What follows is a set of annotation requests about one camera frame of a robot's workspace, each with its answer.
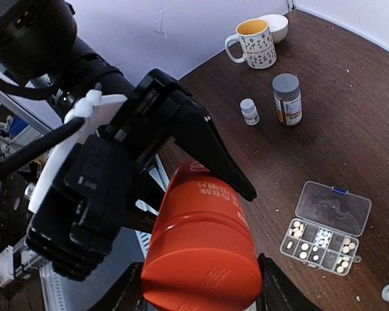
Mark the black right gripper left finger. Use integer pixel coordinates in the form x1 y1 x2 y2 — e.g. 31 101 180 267
93 262 146 311

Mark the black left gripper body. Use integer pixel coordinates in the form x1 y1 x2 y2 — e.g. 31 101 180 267
97 67 215 234

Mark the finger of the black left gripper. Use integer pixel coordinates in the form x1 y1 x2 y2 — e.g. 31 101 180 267
173 113 257 201

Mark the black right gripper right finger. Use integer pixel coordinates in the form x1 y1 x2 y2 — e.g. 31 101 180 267
256 253 321 311

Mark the small white capped bottle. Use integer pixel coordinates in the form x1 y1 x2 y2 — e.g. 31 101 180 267
240 98 260 126

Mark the orange cylindrical bottle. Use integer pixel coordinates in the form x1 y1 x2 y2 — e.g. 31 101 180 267
141 160 263 310

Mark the clear plastic pill organizer box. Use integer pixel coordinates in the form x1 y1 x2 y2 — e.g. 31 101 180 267
279 181 371 276

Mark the white orange vitamin bottle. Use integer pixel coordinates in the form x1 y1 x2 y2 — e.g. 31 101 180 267
272 73 302 126

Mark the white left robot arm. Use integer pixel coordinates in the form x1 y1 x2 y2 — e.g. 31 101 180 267
0 1 257 243

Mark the floral mug with yellow interior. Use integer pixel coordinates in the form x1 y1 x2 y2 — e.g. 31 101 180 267
224 19 277 69

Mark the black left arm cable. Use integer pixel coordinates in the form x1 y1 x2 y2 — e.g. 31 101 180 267
0 116 85 185

